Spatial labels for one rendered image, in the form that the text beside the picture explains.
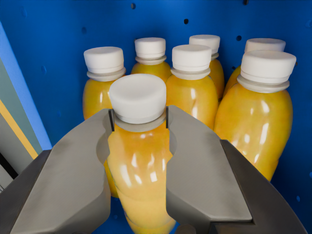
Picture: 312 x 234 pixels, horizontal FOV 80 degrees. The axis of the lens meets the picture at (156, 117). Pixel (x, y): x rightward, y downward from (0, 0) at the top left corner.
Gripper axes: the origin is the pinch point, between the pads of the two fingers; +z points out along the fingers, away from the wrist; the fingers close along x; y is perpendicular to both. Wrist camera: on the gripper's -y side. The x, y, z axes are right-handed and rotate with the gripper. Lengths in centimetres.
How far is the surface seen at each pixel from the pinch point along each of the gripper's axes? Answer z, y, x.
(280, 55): 4.1, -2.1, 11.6
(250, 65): 3.7, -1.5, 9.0
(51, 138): 1.9, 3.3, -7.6
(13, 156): 113, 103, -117
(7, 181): 98, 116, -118
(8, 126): 113, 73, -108
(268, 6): 14.2, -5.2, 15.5
